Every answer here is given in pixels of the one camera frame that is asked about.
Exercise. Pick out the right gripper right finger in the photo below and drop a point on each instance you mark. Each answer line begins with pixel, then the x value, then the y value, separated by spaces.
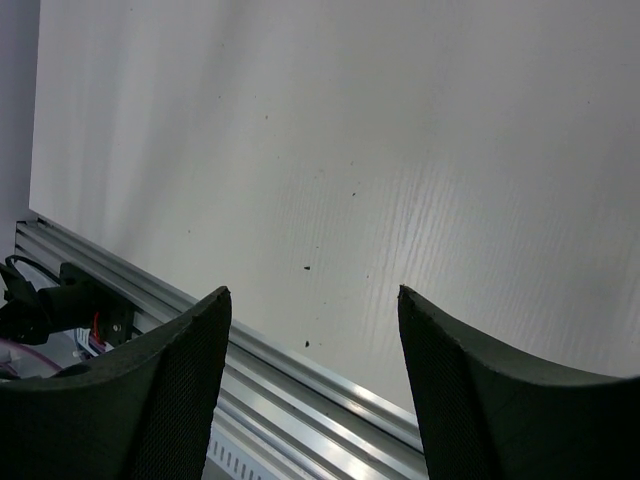
pixel 487 410

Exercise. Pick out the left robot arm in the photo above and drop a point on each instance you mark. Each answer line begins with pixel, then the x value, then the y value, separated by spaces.
pixel 23 317

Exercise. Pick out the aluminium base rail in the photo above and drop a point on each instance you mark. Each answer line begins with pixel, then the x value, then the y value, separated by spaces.
pixel 279 415

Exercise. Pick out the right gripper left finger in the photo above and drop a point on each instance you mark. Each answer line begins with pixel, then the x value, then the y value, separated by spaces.
pixel 143 410

